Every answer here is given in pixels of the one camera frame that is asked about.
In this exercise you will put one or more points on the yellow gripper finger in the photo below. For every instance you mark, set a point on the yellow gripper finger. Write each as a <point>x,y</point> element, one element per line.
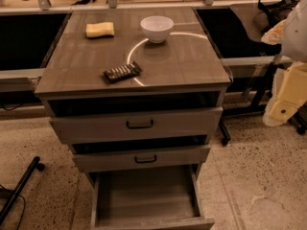
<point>289,94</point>

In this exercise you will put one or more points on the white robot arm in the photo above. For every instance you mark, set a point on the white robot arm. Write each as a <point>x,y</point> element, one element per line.
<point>294,41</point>

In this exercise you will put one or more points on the grey wooden drawer cabinet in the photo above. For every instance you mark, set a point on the grey wooden drawer cabinet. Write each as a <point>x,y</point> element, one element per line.
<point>183,72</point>

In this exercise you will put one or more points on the open bottom drawer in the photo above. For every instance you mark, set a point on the open bottom drawer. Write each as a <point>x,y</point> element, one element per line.
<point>164,198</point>

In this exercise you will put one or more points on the black rolling stand right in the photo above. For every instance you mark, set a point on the black rolling stand right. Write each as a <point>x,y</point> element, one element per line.
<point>249,95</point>

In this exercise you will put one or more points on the black headset on table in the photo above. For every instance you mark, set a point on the black headset on table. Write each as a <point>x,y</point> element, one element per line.
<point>276,12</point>

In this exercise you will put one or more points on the grey side table right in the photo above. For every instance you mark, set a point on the grey side table right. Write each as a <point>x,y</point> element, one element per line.
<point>257,25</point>

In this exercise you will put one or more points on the white bowl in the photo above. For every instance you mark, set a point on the white bowl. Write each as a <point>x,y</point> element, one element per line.
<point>157,28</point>

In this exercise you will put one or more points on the yellow sponge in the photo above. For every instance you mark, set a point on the yellow sponge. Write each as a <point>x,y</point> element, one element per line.
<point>99,29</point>

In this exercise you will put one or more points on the black stand leg left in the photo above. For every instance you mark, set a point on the black stand leg left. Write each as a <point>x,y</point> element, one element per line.
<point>16,191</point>

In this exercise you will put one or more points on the top drawer with handle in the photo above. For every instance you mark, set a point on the top drawer with handle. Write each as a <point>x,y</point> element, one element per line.
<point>136,125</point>

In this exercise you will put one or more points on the drawer with handle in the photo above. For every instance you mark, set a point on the drawer with handle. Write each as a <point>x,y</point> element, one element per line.
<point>140,159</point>
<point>136,125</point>

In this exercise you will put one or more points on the middle drawer with handle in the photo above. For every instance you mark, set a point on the middle drawer with handle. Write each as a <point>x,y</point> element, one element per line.
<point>140,159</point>

